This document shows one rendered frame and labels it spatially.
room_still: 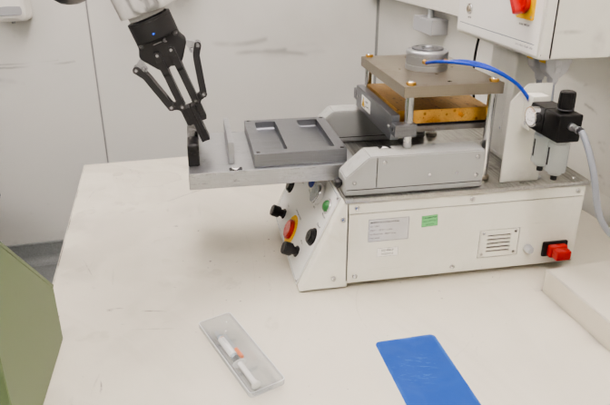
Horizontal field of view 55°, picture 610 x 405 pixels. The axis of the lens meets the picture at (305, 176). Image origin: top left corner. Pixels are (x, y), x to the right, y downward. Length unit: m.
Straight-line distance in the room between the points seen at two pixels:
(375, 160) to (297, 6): 1.63
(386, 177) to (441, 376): 0.33
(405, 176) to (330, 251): 0.18
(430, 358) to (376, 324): 0.11
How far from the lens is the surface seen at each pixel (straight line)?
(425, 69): 1.11
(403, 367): 0.93
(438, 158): 1.03
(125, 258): 1.23
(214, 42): 2.52
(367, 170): 0.99
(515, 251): 1.18
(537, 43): 1.06
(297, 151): 1.02
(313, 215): 1.10
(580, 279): 1.13
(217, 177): 1.01
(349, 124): 1.26
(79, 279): 1.19
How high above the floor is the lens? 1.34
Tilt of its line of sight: 22 degrees down
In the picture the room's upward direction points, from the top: straight up
